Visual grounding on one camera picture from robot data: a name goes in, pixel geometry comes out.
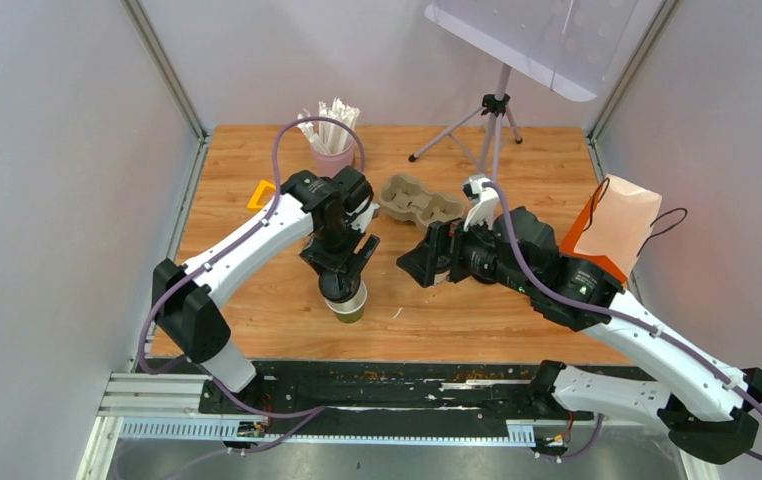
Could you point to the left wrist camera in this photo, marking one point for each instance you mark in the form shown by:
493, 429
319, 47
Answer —
364, 219

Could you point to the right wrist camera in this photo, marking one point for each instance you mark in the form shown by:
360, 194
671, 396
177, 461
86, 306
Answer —
483, 200

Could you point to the yellow triangular plastic piece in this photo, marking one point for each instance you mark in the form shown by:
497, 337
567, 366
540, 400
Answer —
261, 195

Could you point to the grey tripod stand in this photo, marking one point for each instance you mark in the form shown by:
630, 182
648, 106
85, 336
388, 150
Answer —
494, 107

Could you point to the white board on tripod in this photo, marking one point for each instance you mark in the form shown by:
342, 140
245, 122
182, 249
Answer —
565, 45

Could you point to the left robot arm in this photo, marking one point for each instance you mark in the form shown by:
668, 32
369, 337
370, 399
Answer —
330, 215

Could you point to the orange paper bag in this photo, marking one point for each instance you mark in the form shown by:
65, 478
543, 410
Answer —
613, 226

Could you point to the pink straw holder cup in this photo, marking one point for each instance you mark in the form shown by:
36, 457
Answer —
328, 165

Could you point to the green paper cup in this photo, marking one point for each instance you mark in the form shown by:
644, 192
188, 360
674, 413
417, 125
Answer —
352, 310

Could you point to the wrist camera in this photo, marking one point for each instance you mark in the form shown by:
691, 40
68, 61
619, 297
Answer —
364, 219
483, 200

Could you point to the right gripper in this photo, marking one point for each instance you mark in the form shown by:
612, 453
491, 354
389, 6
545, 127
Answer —
446, 239

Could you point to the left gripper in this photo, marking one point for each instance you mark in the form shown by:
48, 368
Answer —
320, 260

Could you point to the wrapped straws bundle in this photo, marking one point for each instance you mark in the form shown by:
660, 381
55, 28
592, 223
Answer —
329, 138

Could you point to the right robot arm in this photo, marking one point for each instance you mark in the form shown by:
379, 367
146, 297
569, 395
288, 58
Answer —
702, 405

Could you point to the pulp cup carrier tray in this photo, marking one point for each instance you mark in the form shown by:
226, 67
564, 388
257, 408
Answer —
404, 198

